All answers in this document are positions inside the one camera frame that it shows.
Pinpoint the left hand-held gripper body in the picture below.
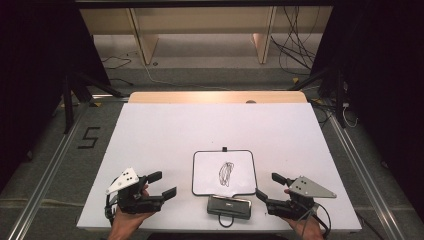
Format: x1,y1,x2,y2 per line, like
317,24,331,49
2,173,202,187
105,167,165,216

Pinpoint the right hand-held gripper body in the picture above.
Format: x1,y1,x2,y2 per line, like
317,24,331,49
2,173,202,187
266,175,338,221

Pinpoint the black whiteboard eraser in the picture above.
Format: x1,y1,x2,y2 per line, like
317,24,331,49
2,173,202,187
206,194,253,220

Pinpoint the small whiteboard with handle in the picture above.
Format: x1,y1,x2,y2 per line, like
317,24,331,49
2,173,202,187
191,146,259,229

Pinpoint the person's left hand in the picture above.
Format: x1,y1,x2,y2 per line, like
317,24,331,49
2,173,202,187
110,184,157,234

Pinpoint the person's right hand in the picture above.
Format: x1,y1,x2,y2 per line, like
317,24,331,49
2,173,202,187
283,189,326,240

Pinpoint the light wooden table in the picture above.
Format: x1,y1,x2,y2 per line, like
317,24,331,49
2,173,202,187
128,91,308,104

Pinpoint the black metal stand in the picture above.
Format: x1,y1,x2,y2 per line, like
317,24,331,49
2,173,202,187
288,66,348,129
61,71,125,134

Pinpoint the black curtain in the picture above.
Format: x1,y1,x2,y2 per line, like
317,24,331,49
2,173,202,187
311,0,424,213
0,0,112,193

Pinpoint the light wooden shelf unit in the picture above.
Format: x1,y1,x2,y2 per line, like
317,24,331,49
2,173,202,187
79,6,334,66

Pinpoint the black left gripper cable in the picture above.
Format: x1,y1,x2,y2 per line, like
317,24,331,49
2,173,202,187
104,194,118,224

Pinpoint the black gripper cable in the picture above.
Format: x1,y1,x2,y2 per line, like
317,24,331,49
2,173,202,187
299,201,333,239
104,194,118,224

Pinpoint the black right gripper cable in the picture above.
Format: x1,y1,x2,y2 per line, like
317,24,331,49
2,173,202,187
299,201,333,239

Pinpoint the aluminium floor rail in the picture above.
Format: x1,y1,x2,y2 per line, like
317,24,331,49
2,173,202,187
6,103,98,240
328,113,406,240

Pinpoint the white floor cable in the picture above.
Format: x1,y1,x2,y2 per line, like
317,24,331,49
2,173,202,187
143,63,231,92

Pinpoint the white plug with cable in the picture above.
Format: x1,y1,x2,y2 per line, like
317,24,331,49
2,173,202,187
341,101,360,129

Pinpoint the thin black floor cable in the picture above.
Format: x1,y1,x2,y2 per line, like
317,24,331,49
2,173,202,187
101,55,134,86

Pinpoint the bundle of black cables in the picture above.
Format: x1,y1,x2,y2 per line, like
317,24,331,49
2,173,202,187
269,6,322,76

